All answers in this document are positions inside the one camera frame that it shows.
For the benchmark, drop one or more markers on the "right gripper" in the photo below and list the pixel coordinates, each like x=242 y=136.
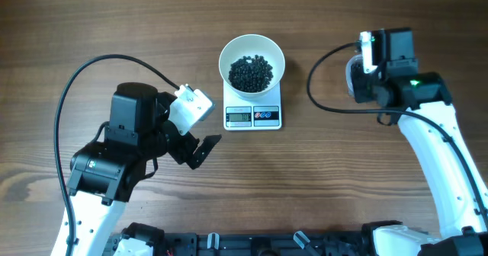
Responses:
x=360 y=93

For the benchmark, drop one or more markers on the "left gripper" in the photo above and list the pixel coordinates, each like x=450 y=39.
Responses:
x=189 y=142

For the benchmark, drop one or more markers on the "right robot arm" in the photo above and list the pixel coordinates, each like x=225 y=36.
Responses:
x=421 y=105

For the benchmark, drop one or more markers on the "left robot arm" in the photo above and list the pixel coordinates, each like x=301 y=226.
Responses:
x=99 y=188

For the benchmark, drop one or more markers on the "white digital kitchen scale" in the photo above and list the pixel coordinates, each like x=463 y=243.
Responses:
x=263 y=113

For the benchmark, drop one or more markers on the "black beans in bowl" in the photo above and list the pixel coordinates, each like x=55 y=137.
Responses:
x=250 y=74

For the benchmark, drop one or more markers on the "white bowl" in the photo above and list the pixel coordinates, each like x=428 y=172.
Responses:
x=250 y=45

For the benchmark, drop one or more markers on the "clear plastic container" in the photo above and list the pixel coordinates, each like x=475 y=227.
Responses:
x=357 y=59

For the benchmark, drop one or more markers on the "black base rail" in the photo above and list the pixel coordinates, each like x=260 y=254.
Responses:
x=192 y=244

